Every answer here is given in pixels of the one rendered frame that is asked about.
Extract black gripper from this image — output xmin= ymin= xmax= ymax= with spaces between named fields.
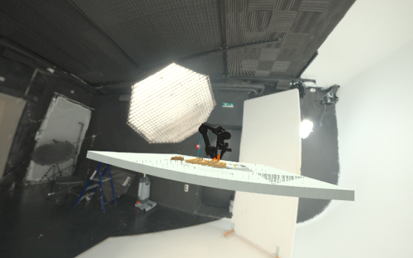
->
xmin=208 ymin=139 xmax=232 ymax=159

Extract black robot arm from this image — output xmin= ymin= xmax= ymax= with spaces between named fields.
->
xmin=199 ymin=122 xmax=231 ymax=159

